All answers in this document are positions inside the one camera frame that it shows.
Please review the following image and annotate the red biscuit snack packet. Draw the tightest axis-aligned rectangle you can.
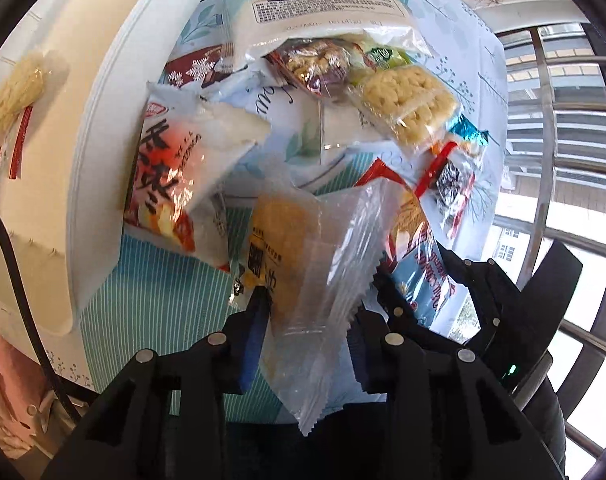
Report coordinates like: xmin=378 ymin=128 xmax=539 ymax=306
xmin=355 ymin=157 xmax=466 ymax=333

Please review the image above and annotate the metal window railing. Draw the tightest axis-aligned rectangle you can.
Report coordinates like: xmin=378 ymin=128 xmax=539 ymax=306
xmin=488 ymin=22 xmax=606 ymax=466

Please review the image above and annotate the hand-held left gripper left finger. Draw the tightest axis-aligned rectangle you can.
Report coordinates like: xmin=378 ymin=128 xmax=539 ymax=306
xmin=40 ymin=287 xmax=276 ymax=480

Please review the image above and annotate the red white snack bag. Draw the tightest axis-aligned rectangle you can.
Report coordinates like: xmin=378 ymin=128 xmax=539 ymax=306
xmin=123 ymin=82 xmax=273 ymax=271

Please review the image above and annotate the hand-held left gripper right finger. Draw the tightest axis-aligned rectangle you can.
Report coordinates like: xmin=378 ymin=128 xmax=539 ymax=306
xmin=348 ymin=307 xmax=566 ymax=480

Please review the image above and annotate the puffed rice bar clear packet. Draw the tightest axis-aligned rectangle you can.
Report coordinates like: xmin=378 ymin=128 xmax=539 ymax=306
xmin=348 ymin=62 xmax=461 ymax=153

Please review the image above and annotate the clear nut packet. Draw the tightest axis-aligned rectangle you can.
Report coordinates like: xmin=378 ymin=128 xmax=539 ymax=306
xmin=268 ymin=40 xmax=364 ymax=101

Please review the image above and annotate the large white teal snack bag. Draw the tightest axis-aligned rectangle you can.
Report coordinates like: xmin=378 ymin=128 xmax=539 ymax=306
xmin=218 ymin=0 xmax=431 ymax=73

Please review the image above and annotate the blue snack packet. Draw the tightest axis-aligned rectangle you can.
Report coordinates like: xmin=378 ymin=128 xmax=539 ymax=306
xmin=440 ymin=112 xmax=490 ymax=153

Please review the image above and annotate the white plastic bin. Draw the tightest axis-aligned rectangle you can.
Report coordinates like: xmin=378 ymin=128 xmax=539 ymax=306
xmin=0 ymin=0 xmax=224 ymax=336

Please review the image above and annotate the black cable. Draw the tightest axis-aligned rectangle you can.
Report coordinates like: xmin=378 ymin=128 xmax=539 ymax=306
xmin=0 ymin=195 xmax=98 ymax=423

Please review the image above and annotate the clear yellow biscuit packet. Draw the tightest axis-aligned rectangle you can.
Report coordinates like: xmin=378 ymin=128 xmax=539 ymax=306
xmin=230 ymin=155 xmax=386 ymax=438

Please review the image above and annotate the person's right forearm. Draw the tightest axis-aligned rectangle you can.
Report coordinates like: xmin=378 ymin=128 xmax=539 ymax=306
xmin=513 ymin=375 xmax=569 ymax=480

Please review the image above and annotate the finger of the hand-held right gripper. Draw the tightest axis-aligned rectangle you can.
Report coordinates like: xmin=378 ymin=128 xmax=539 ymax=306
xmin=433 ymin=245 xmax=521 ymax=342
xmin=370 ymin=271 xmax=480 ymax=352

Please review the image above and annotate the pale rice cake packet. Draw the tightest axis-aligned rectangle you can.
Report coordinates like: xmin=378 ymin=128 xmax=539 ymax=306
xmin=0 ymin=47 xmax=51 ymax=136

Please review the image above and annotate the red snowflake packet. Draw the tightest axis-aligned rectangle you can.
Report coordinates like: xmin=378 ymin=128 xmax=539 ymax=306
xmin=163 ymin=45 xmax=234 ymax=91

